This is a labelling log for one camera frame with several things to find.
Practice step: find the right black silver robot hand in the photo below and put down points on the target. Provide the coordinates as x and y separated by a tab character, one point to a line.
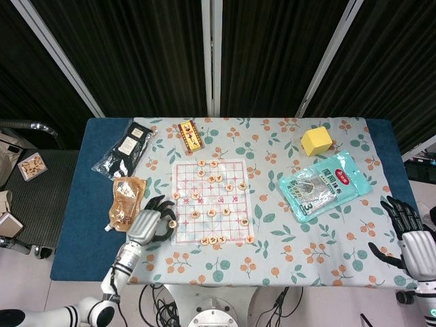
420	255

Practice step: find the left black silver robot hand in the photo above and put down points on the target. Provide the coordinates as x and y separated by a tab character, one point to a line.
144	226

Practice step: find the round wooden chess piece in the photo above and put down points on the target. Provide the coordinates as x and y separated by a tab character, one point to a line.
244	222
242	185
212	178
204	241
225	212
195	195
222	239
201	163
213	163
218	178
195	214
201	173
229	187
176	195
211	213
213	240
172	223
250	239

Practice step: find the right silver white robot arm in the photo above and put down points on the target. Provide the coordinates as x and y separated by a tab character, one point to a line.
427	301

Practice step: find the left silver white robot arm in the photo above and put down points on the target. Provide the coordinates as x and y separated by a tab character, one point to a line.
127	259

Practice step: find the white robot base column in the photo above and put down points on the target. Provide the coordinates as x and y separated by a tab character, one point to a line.
213	310

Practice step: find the white red-lined chess board sheet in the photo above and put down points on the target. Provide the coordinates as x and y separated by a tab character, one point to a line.
211	201

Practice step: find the small box of pieces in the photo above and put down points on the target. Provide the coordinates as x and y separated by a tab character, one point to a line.
32	166

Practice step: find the brown sauce spout pouch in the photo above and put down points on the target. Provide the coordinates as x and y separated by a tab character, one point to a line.
126	202

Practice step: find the blue felt table mat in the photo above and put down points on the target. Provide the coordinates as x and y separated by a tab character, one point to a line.
85	204

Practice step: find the black socks in clear bag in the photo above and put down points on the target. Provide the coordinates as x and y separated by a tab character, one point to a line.
126	151

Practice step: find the red yellow card box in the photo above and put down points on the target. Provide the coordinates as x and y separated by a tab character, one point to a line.
190	137

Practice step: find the teal snack bag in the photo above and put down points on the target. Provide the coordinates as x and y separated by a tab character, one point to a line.
323	187

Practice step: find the floral patterned tablecloth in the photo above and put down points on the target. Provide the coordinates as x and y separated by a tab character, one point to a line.
272	218

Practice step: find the brown cardboard box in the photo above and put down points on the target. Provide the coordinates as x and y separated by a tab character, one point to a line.
9	225

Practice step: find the beige bag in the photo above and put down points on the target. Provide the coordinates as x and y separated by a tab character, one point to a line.
8	160

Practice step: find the yellow cube box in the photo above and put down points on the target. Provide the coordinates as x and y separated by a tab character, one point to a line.
316	141

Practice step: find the upright aluminium partition post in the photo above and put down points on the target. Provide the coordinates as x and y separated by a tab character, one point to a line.
212	58

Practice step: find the slanted aluminium partition post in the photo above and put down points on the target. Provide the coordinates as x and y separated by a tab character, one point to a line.
328	58
58	58

